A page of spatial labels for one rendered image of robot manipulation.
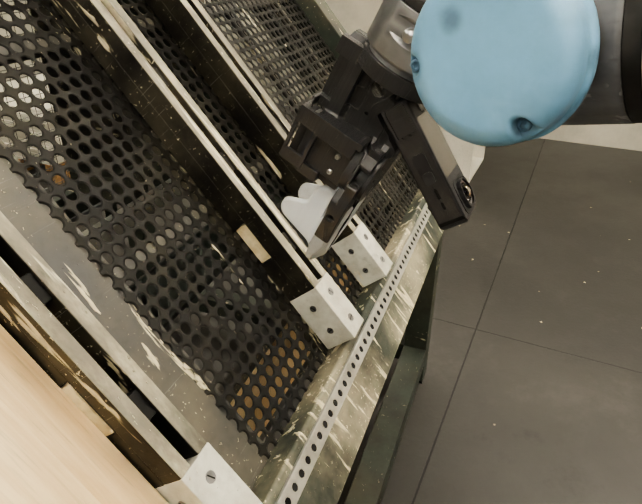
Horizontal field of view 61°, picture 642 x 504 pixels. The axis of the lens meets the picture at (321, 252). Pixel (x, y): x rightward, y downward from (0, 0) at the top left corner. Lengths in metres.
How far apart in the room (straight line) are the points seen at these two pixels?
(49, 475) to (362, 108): 0.52
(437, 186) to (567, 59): 0.24
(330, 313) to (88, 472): 0.51
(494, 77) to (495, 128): 0.02
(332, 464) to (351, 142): 0.62
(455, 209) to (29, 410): 0.51
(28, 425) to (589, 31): 0.64
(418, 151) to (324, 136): 0.08
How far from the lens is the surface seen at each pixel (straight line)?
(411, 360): 2.16
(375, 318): 1.16
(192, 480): 0.73
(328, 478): 0.93
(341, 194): 0.46
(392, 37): 0.41
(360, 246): 1.21
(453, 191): 0.45
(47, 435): 0.71
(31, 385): 0.72
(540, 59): 0.22
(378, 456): 1.83
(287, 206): 0.51
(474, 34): 0.23
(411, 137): 0.44
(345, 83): 0.45
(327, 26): 1.85
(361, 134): 0.46
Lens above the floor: 1.58
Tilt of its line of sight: 30 degrees down
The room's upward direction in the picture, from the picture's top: straight up
